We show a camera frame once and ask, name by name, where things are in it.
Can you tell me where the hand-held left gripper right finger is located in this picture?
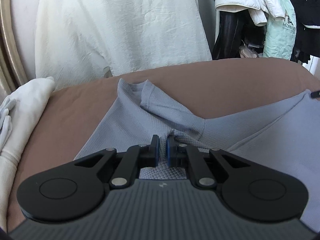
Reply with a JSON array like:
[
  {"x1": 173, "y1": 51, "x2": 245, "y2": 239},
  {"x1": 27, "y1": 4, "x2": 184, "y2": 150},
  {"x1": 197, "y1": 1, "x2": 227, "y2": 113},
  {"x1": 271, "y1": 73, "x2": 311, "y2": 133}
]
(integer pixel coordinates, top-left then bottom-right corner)
[{"x1": 166, "y1": 135, "x2": 252, "y2": 189}]

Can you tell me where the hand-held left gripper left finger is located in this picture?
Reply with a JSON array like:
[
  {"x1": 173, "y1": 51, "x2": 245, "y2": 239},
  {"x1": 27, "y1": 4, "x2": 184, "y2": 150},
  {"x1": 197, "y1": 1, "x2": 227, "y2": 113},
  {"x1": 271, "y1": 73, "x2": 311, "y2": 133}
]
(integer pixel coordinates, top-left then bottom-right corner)
[{"x1": 74, "y1": 134, "x2": 160, "y2": 189}]

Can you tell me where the grey waffle shirt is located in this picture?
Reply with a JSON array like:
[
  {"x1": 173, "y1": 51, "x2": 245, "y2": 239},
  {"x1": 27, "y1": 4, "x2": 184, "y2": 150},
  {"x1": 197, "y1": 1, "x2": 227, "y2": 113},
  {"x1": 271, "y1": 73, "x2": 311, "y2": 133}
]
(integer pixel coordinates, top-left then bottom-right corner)
[{"x1": 74, "y1": 78, "x2": 320, "y2": 233}]

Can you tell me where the mint quilted jacket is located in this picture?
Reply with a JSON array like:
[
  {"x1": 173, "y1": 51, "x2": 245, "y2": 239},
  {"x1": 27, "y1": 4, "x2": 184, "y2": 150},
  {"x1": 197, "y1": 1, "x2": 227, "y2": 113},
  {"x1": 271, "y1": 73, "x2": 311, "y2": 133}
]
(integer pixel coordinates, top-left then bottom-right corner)
[{"x1": 262, "y1": 0, "x2": 298, "y2": 61}]

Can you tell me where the dark navy hanging garment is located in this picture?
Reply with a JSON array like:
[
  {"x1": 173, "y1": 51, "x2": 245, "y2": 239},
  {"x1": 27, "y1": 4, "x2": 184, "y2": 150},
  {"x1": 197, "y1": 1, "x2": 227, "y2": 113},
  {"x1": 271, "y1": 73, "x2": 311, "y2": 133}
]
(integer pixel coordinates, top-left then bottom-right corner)
[{"x1": 274, "y1": 0, "x2": 320, "y2": 63}]

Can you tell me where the black leather garment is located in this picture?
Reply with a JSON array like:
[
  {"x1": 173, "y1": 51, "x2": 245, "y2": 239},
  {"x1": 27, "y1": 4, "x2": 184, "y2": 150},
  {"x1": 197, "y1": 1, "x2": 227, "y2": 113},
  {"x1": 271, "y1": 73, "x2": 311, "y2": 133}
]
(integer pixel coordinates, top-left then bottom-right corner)
[{"x1": 212, "y1": 10, "x2": 265, "y2": 60}]

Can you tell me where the white draped cloth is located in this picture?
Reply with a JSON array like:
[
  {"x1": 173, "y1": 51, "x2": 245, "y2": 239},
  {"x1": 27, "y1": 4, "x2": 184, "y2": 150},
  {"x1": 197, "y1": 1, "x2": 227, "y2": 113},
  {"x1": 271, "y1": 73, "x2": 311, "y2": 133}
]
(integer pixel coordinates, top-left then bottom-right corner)
[{"x1": 35, "y1": 0, "x2": 213, "y2": 92}]

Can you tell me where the cream folded garment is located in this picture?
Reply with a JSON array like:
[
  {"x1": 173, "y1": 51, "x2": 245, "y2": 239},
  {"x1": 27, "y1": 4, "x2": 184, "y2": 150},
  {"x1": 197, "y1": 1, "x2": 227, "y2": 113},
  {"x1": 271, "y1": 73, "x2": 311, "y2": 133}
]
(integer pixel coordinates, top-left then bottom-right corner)
[{"x1": 0, "y1": 76, "x2": 56, "y2": 180}]

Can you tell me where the light grey folded sweatshirt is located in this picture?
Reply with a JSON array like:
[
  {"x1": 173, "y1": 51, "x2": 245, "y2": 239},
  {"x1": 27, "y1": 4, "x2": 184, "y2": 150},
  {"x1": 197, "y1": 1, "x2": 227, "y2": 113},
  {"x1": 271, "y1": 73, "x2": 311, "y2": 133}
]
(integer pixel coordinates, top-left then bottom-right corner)
[{"x1": 0, "y1": 97, "x2": 13, "y2": 153}]

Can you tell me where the beige curtain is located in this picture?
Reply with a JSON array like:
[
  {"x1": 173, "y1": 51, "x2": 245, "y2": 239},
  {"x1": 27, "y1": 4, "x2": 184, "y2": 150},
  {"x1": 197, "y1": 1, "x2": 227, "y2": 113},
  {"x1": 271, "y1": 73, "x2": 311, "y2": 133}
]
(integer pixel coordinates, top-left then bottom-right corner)
[{"x1": 0, "y1": 0, "x2": 35, "y2": 98}]

